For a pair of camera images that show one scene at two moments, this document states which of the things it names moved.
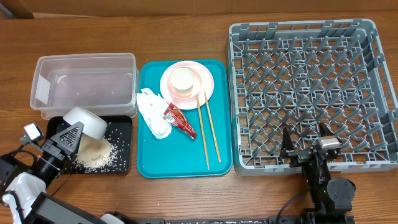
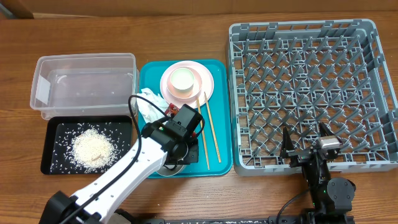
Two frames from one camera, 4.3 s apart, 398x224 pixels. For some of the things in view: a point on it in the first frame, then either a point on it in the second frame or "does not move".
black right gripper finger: (287, 144) does not move
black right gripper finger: (324, 130) does not move
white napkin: (152, 107) does not move
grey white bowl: (94, 126) to (164, 171)
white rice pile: (95, 154) does not move
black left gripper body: (56, 157) to (192, 145)
